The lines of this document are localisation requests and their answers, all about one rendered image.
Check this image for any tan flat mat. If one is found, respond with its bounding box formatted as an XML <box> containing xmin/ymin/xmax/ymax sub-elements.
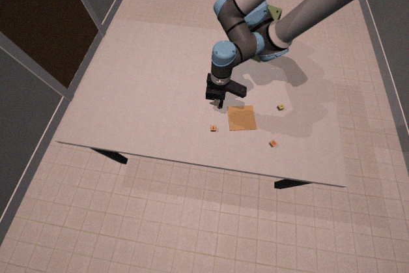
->
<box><xmin>227</xmin><ymin>106</ymin><xmax>257</xmax><ymax>131</ymax></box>

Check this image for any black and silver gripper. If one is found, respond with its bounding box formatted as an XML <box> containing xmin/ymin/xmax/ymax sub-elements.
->
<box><xmin>206</xmin><ymin>73</ymin><xmax>229</xmax><ymax>109</ymax></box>

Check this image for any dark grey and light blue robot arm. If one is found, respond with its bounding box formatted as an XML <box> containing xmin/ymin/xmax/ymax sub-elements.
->
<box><xmin>210</xmin><ymin>0</ymin><xmax>353</xmax><ymax>98</ymax></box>

